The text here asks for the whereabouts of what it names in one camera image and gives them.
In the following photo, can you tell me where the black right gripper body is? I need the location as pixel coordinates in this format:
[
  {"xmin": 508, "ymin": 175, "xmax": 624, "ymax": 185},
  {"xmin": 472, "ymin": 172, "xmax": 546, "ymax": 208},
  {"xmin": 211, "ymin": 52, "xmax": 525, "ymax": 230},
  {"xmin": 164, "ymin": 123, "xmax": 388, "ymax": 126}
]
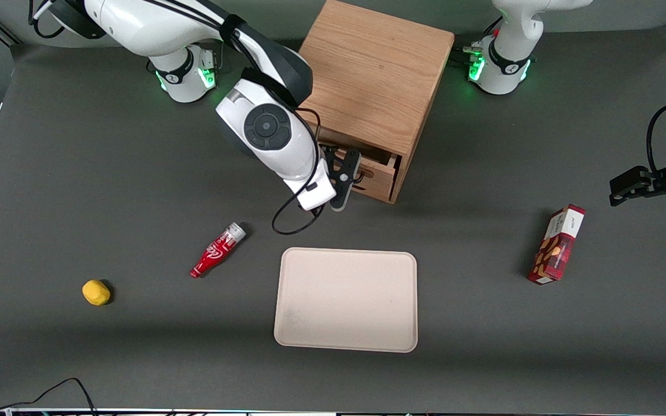
[{"xmin": 321, "ymin": 144, "xmax": 363, "ymax": 212}]

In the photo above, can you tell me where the wooden drawer with tab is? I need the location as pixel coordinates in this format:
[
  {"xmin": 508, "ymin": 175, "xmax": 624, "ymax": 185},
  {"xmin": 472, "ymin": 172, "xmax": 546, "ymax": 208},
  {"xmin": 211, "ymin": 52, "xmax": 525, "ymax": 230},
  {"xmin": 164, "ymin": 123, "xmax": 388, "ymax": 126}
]
[{"xmin": 317, "ymin": 140, "xmax": 401, "ymax": 181}]

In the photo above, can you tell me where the plain wooden drawer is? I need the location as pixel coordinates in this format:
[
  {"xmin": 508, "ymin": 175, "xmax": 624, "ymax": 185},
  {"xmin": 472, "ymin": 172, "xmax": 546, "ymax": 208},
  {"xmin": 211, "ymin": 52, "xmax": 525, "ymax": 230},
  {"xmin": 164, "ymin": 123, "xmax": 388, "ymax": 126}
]
[{"xmin": 348, "ymin": 173, "xmax": 398, "ymax": 203}]

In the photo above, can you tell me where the wooden drawer cabinet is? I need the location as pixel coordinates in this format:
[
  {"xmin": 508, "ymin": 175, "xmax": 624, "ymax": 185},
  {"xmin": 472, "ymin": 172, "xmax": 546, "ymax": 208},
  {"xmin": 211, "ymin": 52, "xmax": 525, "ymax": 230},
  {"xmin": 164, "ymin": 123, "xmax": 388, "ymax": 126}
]
[{"xmin": 295, "ymin": 0, "xmax": 456, "ymax": 205}]

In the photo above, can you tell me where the red cookie box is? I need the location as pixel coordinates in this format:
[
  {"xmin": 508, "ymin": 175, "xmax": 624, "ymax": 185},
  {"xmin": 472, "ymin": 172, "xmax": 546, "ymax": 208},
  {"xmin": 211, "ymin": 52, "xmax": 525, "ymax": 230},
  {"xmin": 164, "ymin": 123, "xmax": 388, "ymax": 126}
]
[{"xmin": 527, "ymin": 204, "xmax": 586, "ymax": 285}]

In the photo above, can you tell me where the beige plastic tray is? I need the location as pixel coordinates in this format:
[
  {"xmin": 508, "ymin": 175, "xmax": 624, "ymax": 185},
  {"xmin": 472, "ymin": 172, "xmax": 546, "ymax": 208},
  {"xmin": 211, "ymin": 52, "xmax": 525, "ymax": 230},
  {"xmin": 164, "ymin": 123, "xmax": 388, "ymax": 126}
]
[{"xmin": 273, "ymin": 247, "xmax": 419, "ymax": 354}]

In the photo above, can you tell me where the red cola bottle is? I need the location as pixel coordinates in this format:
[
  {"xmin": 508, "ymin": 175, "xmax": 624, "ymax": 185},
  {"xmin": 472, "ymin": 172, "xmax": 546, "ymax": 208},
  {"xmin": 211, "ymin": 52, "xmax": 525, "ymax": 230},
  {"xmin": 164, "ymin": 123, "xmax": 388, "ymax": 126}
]
[{"xmin": 190, "ymin": 222, "xmax": 247, "ymax": 279}]

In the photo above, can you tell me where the yellow lemon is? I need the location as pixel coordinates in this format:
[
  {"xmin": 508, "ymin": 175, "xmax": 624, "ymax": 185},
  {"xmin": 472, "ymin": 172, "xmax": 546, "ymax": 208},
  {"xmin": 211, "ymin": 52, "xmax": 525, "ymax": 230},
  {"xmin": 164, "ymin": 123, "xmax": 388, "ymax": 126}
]
[{"xmin": 82, "ymin": 280, "xmax": 112, "ymax": 306}]

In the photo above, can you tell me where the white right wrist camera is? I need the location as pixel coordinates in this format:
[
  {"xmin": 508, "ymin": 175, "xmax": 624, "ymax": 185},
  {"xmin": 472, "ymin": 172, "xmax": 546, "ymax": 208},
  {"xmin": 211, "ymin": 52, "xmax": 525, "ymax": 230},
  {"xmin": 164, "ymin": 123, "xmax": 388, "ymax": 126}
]
[{"xmin": 283, "ymin": 166, "xmax": 338, "ymax": 212}]

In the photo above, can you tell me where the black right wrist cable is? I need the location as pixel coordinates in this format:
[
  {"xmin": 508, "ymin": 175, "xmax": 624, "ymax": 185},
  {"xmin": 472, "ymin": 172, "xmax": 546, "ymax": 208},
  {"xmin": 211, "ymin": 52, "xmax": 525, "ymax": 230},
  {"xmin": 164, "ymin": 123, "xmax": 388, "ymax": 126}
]
[{"xmin": 272, "ymin": 107, "xmax": 327, "ymax": 236}]

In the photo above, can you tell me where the black floor cable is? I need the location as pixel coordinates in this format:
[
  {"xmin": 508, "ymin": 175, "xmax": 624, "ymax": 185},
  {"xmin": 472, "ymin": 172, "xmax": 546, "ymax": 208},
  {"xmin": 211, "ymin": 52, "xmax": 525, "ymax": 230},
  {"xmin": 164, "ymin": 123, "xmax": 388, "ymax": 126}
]
[{"xmin": 0, "ymin": 365, "xmax": 98, "ymax": 416}]

